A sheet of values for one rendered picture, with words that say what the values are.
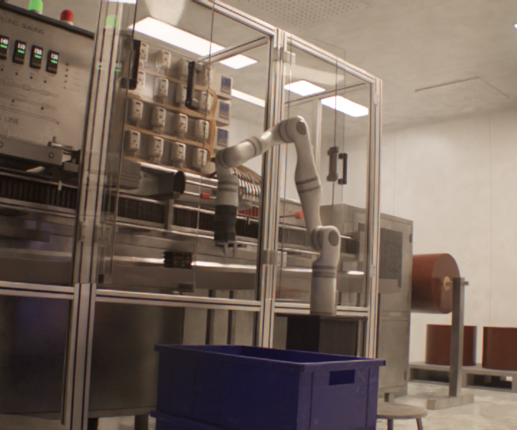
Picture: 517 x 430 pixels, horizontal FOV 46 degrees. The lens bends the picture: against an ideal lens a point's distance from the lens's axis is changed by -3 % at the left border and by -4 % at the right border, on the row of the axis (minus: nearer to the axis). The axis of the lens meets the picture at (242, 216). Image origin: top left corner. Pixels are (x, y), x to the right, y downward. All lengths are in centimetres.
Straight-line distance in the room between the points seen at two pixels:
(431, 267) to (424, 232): 290
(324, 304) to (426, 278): 188
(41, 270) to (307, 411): 97
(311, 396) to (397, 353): 230
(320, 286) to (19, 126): 135
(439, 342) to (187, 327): 324
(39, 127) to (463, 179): 504
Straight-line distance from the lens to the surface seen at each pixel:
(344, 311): 302
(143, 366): 265
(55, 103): 278
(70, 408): 213
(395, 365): 396
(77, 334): 211
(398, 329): 397
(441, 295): 424
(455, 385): 425
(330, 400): 177
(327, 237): 235
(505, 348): 540
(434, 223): 700
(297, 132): 231
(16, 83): 272
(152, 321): 266
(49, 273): 213
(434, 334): 566
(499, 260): 661
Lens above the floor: 56
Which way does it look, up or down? 8 degrees up
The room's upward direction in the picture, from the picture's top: 3 degrees clockwise
